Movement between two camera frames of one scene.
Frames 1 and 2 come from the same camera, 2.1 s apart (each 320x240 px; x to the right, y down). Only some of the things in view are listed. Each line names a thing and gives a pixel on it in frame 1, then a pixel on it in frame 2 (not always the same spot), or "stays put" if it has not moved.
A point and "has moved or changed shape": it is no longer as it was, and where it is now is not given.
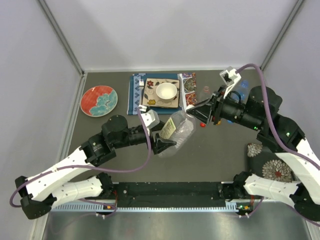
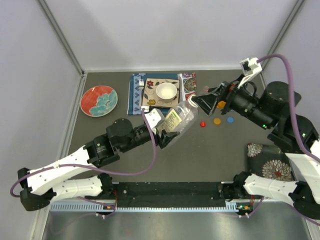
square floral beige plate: [150, 98] stays put
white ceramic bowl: [166, 91] stays put
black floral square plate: [263, 162] stays put
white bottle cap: [190, 106] → [191, 102]
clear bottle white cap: [179, 128] has moved or changed shape
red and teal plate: [98, 101] stays put
